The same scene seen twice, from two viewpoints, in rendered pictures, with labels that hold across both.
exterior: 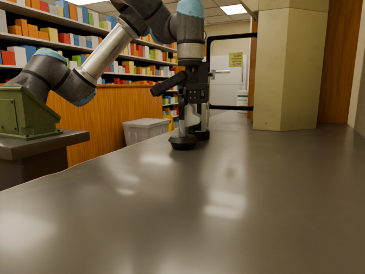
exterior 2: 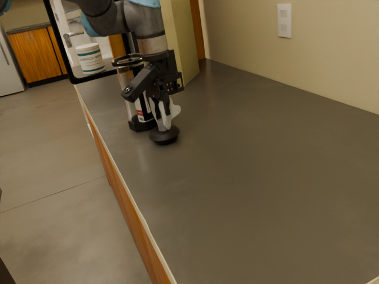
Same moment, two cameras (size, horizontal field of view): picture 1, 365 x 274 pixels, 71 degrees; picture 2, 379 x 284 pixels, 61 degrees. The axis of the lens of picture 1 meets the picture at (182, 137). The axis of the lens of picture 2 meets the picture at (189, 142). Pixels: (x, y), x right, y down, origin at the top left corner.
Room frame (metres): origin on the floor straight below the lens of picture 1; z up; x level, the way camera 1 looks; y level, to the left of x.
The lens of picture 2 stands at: (0.10, 0.54, 1.36)
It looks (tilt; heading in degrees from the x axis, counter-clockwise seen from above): 27 degrees down; 316
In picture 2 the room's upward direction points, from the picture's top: 10 degrees counter-clockwise
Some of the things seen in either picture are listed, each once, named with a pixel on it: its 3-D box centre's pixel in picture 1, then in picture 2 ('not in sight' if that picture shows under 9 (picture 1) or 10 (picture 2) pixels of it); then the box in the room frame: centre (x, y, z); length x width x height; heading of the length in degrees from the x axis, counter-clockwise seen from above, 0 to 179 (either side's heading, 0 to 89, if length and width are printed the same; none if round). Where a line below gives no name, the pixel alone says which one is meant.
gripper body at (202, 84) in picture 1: (193, 82); (161, 74); (0.75, -0.03, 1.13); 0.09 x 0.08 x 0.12; 81
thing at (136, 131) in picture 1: (147, 132); not in sight; (3.42, 0.48, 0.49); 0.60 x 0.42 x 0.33; 156
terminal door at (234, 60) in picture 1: (232, 73); (91, 33); (1.43, -0.27, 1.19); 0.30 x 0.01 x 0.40; 65
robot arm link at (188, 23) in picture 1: (189, 24); (145, 13); (0.75, -0.02, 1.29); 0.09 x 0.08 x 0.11; 39
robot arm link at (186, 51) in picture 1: (190, 54); (151, 44); (0.75, -0.02, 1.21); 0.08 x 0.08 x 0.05
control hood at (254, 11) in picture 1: (251, 10); not in sight; (1.25, -0.31, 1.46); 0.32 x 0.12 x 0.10; 156
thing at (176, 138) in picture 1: (183, 136); (163, 130); (0.75, 0.00, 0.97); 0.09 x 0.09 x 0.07
